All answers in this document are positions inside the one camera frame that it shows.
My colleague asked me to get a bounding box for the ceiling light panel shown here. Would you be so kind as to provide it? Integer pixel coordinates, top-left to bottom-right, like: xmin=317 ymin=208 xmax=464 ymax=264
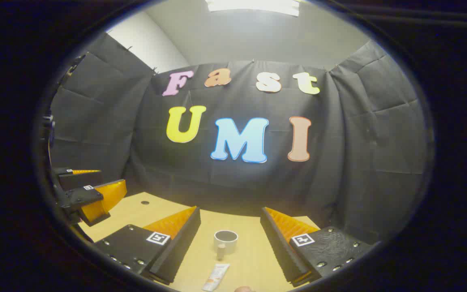
xmin=205 ymin=0 xmax=301 ymax=17

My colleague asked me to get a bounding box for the black backdrop cloth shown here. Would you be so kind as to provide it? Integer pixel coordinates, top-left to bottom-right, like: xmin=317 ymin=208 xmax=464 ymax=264
xmin=49 ymin=32 xmax=428 ymax=244

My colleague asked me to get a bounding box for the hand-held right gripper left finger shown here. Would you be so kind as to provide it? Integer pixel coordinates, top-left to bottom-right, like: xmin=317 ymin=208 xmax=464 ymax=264
xmin=94 ymin=206 xmax=201 ymax=284

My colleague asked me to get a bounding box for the white cup with wooden handle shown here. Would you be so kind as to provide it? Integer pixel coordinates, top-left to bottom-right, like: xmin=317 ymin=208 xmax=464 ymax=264
xmin=214 ymin=230 xmax=238 ymax=261

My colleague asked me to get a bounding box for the wooden desktop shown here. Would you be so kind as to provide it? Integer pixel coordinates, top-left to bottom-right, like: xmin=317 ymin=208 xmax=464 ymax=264
xmin=77 ymin=191 xmax=321 ymax=292

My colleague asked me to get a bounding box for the white toothpaste tube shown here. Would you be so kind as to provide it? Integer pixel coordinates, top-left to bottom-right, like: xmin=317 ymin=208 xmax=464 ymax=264
xmin=202 ymin=263 xmax=231 ymax=292

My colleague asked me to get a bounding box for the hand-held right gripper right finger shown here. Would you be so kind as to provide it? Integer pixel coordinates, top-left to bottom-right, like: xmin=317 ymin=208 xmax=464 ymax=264
xmin=260 ymin=207 xmax=373 ymax=287

